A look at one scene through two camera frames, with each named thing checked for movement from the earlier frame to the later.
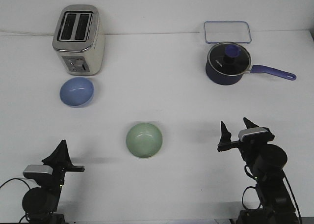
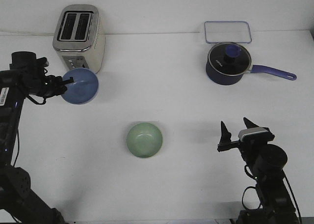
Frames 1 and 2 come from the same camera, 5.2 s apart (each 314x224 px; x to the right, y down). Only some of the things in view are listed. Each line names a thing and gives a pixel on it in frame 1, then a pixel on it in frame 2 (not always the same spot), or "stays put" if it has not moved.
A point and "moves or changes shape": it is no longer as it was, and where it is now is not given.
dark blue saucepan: (226, 63) stays put
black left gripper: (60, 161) to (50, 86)
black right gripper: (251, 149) stays put
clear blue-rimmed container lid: (227, 32) stays put
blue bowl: (77, 92) moves or changes shape
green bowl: (144, 140) stays put
